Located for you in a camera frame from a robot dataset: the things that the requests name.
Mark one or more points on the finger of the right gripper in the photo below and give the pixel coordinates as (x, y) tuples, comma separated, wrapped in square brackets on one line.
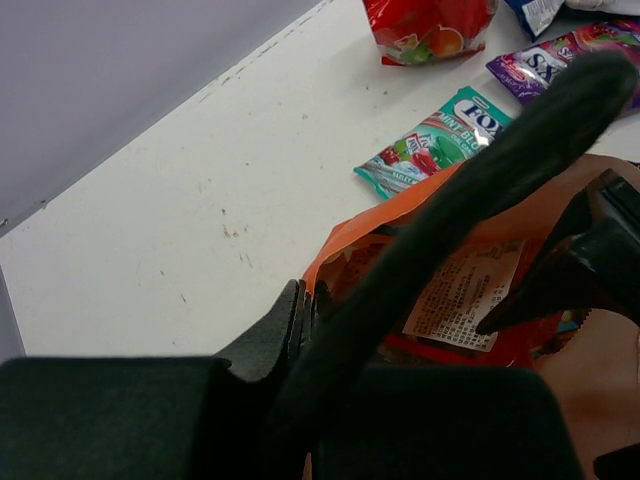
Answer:
[(621, 464), (590, 260)]

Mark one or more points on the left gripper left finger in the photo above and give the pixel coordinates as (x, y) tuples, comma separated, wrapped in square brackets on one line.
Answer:
[(194, 417)]

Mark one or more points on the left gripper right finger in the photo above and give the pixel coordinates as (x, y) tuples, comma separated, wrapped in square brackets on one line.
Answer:
[(344, 416)]

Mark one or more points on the orange paper bag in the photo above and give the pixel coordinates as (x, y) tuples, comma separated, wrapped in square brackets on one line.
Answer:
[(514, 189)]

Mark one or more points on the red snack packet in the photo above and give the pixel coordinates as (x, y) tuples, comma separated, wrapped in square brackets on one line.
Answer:
[(441, 327)]

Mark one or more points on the green wafer packet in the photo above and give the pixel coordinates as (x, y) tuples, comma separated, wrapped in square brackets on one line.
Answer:
[(464, 125)]

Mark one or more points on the purple Fox's candy bag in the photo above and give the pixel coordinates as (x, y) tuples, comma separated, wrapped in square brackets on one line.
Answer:
[(528, 73)]

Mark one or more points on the blue white snack packet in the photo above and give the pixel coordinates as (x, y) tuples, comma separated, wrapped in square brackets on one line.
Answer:
[(535, 16)]

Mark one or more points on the red chocolate bar packet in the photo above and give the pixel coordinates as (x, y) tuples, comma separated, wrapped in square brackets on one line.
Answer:
[(425, 32)]

